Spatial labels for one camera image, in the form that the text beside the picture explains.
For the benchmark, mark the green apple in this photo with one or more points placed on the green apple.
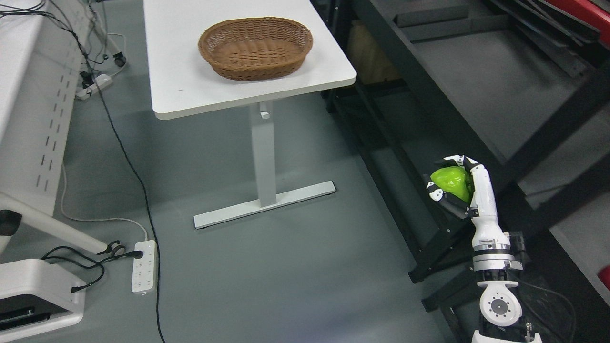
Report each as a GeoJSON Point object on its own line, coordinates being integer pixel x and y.
{"type": "Point", "coordinates": [455, 180]}

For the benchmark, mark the brown wicker basket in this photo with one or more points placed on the brown wicker basket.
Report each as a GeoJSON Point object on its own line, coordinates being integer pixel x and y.
{"type": "Point", "coordinates": [255, 49]}

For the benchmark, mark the white floor power strip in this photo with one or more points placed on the white floor power strip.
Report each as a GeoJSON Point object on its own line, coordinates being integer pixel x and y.
{"type": "Point", "coordinates": [144, 269]}

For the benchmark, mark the black metal shelf rack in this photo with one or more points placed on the black metal shelf rack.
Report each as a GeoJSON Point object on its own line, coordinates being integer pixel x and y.
{"type": "Point", "coordinates": [483, 86]}

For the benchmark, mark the white perforated desk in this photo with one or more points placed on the white perforated desk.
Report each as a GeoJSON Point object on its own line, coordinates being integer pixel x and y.
{"type": "Point", "coordinates": [40, 66]}

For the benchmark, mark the white box appliance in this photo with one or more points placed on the white box appliance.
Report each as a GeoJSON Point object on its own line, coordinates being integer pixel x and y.
{"type": "Point", "coordinates": [36, 297]}

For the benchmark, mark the white standing desk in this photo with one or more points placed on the white standing desk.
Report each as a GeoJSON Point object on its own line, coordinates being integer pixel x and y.
{"type": "Point", "coordinates": [183, 84]}

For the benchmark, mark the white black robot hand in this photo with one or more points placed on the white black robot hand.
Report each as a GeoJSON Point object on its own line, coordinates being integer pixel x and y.
{"type": "Point", "coordinates": [481, 210]}

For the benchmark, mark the red metal beam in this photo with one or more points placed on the red metal beam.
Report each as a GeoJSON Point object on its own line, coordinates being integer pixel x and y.
{"type": "Point", "coordinates": [593, 12]}

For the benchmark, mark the far white power strip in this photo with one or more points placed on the far white power strip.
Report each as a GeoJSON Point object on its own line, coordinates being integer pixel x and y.
{"type": "Point", "coordinates": [99, 83]}

